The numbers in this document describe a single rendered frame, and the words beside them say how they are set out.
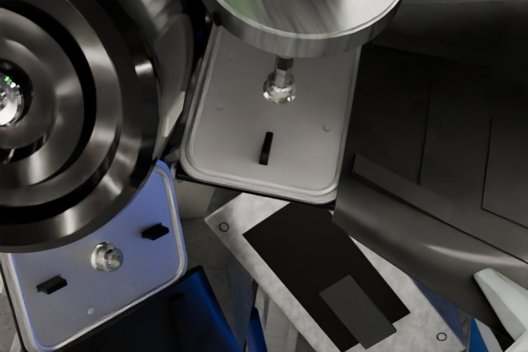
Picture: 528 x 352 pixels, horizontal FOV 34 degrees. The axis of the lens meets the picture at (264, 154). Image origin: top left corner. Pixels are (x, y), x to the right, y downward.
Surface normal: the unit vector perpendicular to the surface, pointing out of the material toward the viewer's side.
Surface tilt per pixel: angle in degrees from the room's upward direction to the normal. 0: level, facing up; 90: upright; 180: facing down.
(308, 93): 0
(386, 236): 14
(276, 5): 0
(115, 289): 54
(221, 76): 0
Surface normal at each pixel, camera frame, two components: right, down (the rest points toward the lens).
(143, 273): 0.69, 0.17
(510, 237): 0.08, -0.28
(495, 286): -0.28, -0.81
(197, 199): -0.10, 0.37
